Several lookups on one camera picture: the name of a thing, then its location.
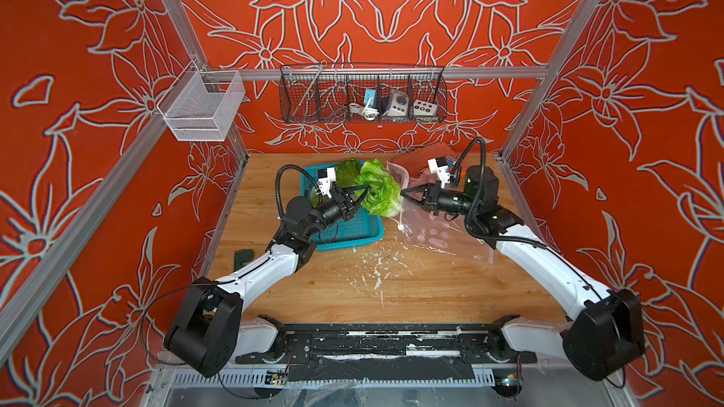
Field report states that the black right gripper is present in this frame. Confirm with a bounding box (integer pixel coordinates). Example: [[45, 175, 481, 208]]
[[400, 184, 481, 220]]

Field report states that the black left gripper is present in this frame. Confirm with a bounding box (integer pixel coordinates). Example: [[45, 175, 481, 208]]
[[304, 187, 371, 243]]

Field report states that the green chinese cabbage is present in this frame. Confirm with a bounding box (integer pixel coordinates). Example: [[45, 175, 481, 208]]
[[334, 158, 362, 188], [354, 159, 402, 218]]

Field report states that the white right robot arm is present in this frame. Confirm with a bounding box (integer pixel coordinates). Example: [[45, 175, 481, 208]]
[[402, 165, 645, 382]]

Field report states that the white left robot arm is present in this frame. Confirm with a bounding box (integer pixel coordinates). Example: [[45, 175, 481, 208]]
[[163, 185, 370, 377]]

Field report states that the teal plastic basket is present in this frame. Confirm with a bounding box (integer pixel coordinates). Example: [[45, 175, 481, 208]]
[[300, 162, 384, 252]]

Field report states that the orange plastic tool case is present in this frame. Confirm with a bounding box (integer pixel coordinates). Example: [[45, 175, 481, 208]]
[[391, 142, 456, 177]]

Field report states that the white socket cube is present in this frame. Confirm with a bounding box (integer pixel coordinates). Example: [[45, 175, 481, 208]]
[[412, 100, 437, 121]]

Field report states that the white power adapter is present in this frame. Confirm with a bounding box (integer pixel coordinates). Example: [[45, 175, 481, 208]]
[[385, 90, 409, 118]]

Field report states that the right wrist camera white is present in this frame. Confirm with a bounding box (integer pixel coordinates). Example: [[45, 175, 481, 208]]
[[427, 156, 458, 187]]

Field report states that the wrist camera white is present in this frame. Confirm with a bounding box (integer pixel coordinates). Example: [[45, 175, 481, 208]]
[[427, 156, 458, 187], [316, 166, 337, 199]]

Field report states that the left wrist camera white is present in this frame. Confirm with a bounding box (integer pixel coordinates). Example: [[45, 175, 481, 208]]
[[316, 166, 337, 199]]

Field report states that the black corrugated left cable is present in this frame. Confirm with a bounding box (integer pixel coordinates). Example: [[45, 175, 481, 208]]
[[274, 164, 324, 222]]

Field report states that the black corrugated cable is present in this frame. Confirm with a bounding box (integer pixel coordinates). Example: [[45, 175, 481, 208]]
[[449, 136, 567, 250], [274, 164, 324, 222]]

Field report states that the black corrugated right cable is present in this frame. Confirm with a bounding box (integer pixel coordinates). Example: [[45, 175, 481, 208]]
[[449, 136, 567, 250]]

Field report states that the blue white charger with cable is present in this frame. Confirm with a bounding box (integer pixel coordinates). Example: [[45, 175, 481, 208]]
[[349, 89, 380, 121]]

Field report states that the black wire wall basket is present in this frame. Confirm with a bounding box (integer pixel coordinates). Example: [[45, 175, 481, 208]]
[[279, 62, 448, 124]]

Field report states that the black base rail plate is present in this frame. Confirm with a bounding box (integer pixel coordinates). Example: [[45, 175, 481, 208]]
[[232, 323, 538, 384]]

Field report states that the clear acrylic wall box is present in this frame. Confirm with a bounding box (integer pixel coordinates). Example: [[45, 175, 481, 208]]
[[158, 71, 246, 142]]

